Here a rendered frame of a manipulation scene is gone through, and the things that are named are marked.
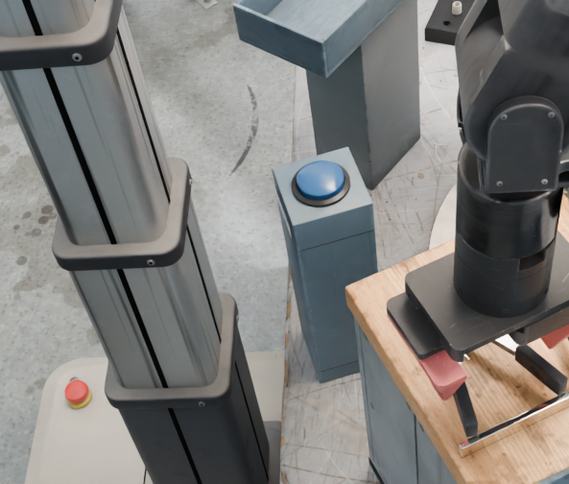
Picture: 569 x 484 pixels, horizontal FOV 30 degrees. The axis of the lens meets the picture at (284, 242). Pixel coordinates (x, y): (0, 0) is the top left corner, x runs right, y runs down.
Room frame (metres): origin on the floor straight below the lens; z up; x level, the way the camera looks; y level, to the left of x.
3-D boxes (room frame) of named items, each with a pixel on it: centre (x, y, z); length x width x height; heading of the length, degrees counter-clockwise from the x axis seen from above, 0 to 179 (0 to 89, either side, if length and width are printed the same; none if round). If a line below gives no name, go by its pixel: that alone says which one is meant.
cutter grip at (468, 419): (0.34, -0.10, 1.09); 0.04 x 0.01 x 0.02; 1
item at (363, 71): (0.87, -0.12, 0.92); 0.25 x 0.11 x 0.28; 134
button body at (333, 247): (0.60, -0.04, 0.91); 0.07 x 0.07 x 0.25; 7
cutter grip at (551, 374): (0.36, -0.15, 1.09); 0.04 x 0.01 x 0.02; 31
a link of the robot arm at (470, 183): (0.37, -0.13, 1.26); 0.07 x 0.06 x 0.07; 80
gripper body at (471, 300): (0.37, -0.13, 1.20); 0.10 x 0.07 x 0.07; 107
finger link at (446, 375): (0.36, -0.10, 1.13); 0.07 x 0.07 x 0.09; 17
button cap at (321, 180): (0.60, -0.04, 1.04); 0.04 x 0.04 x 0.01
